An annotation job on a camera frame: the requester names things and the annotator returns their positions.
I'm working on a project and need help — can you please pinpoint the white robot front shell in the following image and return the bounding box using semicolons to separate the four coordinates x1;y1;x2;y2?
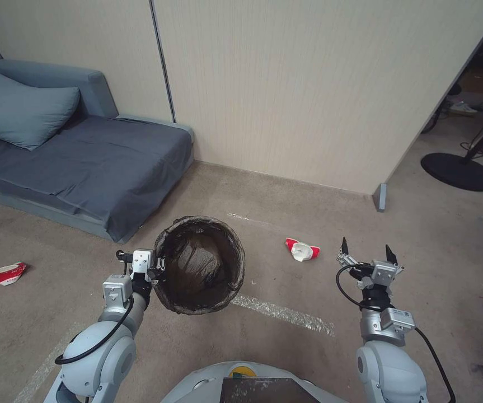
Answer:
159;360;351;403

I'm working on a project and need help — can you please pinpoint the white shoe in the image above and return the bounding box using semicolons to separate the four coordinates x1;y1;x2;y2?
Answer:
448;100;479;116

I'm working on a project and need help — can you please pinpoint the grey partition foot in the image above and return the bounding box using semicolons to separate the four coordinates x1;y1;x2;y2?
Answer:
373;182;388;214

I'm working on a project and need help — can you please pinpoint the dark partition joint strip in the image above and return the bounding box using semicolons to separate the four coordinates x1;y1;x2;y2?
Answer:
148;0;178;124

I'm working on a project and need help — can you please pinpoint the dark grey sofa sheet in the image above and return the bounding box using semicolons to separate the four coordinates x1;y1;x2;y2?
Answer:
0;115;194;244

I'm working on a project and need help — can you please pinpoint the dark robot front panel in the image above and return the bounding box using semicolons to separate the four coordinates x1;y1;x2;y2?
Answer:
219;377;310;403

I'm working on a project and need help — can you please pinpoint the black floor cable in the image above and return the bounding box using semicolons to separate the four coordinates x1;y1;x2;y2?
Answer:
458;140;483;157

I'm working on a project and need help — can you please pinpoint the round bin with black bag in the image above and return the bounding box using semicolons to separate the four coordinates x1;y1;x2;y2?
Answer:
153;215;246;316

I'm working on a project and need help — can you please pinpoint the black round stand base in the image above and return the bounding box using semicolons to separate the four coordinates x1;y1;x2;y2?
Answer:
420;152;483;193

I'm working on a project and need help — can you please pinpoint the crushed red white paper cup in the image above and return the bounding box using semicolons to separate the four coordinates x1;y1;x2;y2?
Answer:
284;237;322;264

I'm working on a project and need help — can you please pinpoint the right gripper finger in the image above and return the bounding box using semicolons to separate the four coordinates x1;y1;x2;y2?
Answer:
385;244;406;274
336;236;362;272

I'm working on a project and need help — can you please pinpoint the grey blue pillow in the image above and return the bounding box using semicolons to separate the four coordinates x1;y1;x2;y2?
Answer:
0;68;82;152

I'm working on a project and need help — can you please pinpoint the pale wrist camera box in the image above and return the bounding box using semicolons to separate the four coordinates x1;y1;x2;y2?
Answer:
133;249;156;274
369;259;397;289

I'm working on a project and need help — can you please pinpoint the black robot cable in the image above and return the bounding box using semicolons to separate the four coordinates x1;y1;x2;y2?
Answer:
335;264;368;312
54;297;135;366
411;325;457;403

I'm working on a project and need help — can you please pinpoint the grey blue sofa bed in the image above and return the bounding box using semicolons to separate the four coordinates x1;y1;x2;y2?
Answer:
0;58;195;245

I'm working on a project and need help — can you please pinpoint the flattened red white paper carton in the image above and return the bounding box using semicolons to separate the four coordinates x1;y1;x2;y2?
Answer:
0;261;29;286

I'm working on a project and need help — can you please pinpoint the yellow ring button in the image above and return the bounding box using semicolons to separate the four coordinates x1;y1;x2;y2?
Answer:
229;365;260;379

